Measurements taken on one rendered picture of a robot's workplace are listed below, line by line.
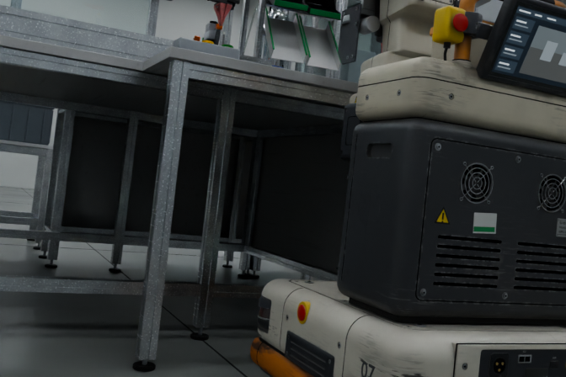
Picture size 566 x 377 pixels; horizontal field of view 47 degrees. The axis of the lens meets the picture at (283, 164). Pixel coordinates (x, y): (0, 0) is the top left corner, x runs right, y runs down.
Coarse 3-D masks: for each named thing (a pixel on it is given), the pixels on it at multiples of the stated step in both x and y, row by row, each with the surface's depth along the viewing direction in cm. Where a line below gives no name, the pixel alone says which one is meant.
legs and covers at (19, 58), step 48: (0, 48) 183; (0, 96) 307; (240, 96) 217; (288, 144) 339; (336, 144) 295; (288, 192) 333; (336, 192) 290; (48, 240) 318; (96, 240) 328; (144, 240) 338; (288, 240) 327; (336, 240) 286; (0, 288) 185; (48, 288) 190; (96, 288) 197; (192, 288) 210; (240, 288) 217; (192, 336) 211
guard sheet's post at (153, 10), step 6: (156, 0) 242; (150, 6) 241; (156, 6) 242; (150, 12) 241; (156, 12) 242; (150, 18) 241; (156, 18) 242; (150, 24) 241; (156, 24) 242; (150, 30) 241
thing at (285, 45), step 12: (264, 24) 253; (276, 24) 256; (288, 24) 258; (276, 36) 249; (288, 36) 252; (300, 36) 249; (276, 48) 243; (288, 48) 246; (300, 48) 247; (288, 60) 240; (300, 60) 242
